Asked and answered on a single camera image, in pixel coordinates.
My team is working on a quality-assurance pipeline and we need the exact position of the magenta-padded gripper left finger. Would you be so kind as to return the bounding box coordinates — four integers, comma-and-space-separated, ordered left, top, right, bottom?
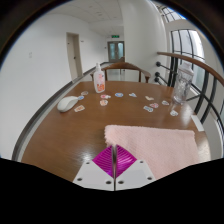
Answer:
72, 144, 116, 192

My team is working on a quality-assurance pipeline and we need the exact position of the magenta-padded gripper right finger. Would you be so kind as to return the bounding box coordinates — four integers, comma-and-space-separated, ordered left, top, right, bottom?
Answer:
114, 144, 157, 192

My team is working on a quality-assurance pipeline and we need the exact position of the pink towel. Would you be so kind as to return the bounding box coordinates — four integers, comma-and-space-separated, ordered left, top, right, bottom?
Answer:
104, 124, 201, 181

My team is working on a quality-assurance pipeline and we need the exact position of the white computer mouse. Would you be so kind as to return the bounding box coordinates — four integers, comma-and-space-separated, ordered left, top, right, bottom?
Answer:
56, 95, 80, 113

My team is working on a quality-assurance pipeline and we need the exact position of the white paper card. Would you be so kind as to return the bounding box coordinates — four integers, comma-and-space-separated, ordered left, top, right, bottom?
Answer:
190, 114, 205, 132

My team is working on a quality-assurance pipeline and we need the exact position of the clear plastic shaker bottle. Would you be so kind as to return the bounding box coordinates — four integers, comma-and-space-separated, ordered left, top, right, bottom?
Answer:
172, 62, 195, 105

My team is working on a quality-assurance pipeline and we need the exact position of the wooden armchair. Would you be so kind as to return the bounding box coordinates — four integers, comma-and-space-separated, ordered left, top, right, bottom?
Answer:
89, 61, 152, 84

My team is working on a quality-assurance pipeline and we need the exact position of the beige side door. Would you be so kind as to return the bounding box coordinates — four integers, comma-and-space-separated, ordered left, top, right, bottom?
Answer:
65, 31, 83, 83

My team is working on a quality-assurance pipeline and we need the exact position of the wooden handrail with black bars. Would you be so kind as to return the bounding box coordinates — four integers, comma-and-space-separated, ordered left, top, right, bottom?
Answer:
153, 50, 224, 134

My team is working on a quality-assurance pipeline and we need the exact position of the grey glazed double door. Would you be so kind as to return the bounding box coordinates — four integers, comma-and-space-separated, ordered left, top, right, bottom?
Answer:
107, 40, 126, 63

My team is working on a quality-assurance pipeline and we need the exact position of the black framed window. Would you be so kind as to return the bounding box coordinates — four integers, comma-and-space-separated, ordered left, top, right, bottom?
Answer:
159, 4, 224, 148

